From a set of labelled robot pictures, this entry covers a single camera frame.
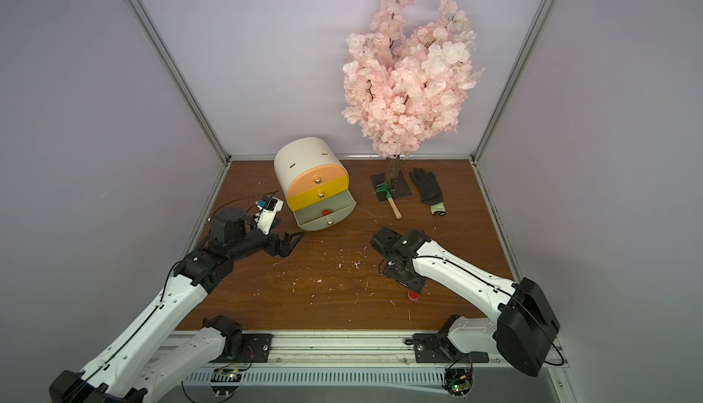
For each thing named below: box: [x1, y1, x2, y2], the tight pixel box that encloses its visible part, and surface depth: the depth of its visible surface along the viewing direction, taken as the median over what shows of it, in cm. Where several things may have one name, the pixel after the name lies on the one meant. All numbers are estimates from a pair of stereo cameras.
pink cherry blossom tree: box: [341, 0, 485, 190], surface depth 66 cm
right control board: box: [441, 366, 476, 401], surface depth 71 cm
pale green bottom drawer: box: [292, 188, 357, 232], surface depth 95 cm
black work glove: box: [409, 167, 446, 217], surface depth 112 cm
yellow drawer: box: [287, 174, 350, 212], surface depth 93 cm
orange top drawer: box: [287, 163, 349, 197], surface depth 86 cm
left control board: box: [208, 367, 244, 400], surface depth 72 cm
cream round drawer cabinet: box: [273, 136, 357, 232], surface depth 94 cm
